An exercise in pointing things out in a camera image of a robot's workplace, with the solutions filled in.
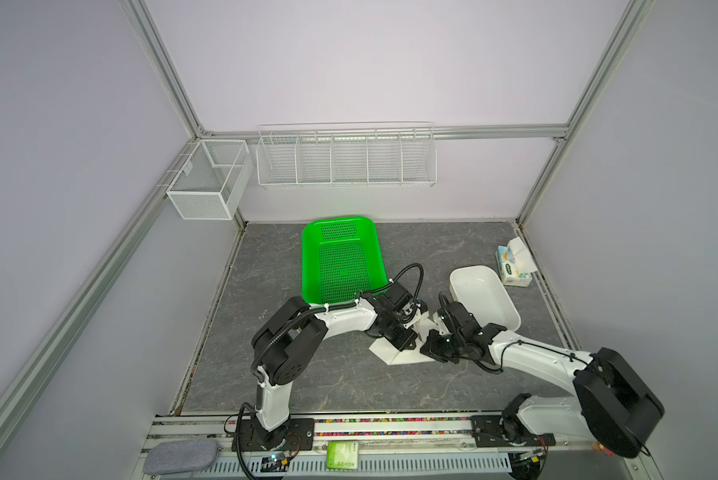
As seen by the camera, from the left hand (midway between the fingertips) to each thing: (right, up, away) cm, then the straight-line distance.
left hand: (413, 349), depth 85 cm
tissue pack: (+37, +24, +15) cm, 46 cm away
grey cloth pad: (-57, -20, -16) cm, 62 cm away
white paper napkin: (-7, -1, 0) cm, 7 cm away
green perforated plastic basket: (-23, +25, +24) cm, 41 cm away
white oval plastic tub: (+25, +15, +14) cm, 32 cm away
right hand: (+2, -1, +1) cm, 3 cm away
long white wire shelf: (-21, +64, +23) cm, 71 cm away
